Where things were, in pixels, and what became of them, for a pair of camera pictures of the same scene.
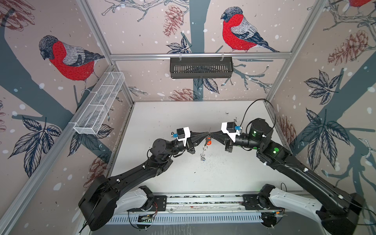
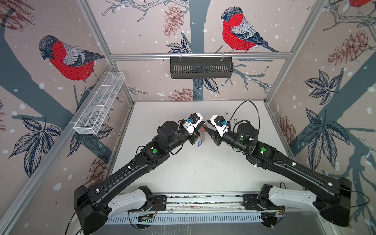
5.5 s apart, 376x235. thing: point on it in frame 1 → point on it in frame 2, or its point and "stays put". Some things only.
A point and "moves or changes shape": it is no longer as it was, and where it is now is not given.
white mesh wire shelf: [98, 105] stays put
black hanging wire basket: [201, 68] stays put
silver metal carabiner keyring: [202, 157] moves or changes shape
